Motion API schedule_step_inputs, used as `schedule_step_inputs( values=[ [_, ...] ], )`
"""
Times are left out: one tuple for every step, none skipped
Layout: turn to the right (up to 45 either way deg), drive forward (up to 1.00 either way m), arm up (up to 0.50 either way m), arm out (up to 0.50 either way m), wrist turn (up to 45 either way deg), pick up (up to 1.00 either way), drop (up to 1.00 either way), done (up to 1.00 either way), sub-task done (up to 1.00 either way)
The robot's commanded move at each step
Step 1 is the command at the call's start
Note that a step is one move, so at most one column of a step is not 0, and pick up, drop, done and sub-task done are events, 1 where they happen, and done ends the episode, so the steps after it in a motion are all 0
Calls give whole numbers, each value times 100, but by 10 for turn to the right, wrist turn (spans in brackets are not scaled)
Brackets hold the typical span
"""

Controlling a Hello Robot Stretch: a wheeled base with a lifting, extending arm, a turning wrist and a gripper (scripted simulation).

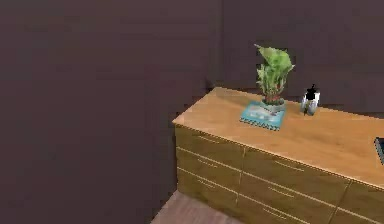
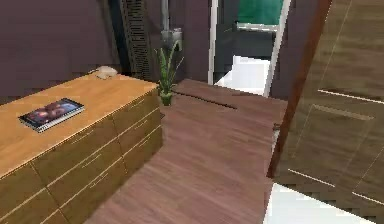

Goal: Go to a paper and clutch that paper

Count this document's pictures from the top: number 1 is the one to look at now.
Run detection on green potted house plant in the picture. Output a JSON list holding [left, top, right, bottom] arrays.
[[253, 43, 296, 113]]

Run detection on dark flat book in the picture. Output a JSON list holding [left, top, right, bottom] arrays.
[[374, 136, 384, 166]]

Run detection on wooden chest of drawers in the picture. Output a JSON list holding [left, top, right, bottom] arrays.
[[171, 86, 384, 224]]

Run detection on silver bottle with black cap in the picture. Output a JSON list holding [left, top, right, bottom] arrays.
[[300, 84, 321, 117]]

